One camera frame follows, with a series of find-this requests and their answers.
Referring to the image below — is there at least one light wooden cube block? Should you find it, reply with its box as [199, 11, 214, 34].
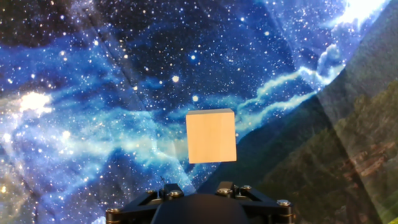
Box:
[185, 108, 238, 165]

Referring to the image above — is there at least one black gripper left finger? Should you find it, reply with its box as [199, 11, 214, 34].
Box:
[105, 182, 185, 224]

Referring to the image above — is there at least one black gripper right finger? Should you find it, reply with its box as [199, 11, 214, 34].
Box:
[216, 181, 295, 224]

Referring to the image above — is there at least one galaxy print cloth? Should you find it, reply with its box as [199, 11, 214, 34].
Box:
[0, 0, 398, 224]

